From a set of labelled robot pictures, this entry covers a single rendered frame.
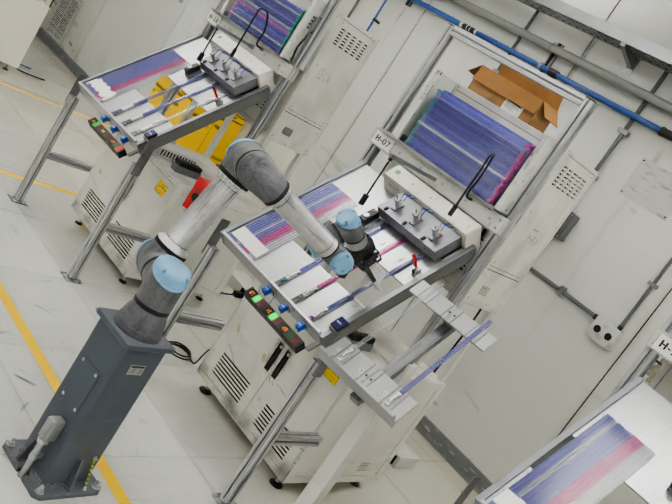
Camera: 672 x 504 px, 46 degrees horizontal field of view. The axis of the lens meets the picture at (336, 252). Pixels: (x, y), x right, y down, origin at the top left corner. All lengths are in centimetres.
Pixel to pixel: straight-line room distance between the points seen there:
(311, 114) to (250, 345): 138
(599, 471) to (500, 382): 211
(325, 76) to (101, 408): 227
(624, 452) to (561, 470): 20
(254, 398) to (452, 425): 165
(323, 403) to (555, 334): 174
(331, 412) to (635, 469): 114
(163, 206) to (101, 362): 169
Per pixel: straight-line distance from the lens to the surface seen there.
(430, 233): 300
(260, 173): 229
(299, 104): 411
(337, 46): 411
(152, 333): 238
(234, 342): 345
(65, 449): 254
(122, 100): 409
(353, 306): 283
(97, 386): 243
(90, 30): 846
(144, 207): 410
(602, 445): 255
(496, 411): 455
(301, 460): 318
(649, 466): 257
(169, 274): 232
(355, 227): 258
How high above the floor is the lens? 153
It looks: 12 degrees down
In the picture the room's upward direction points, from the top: 33 degrees clockwise
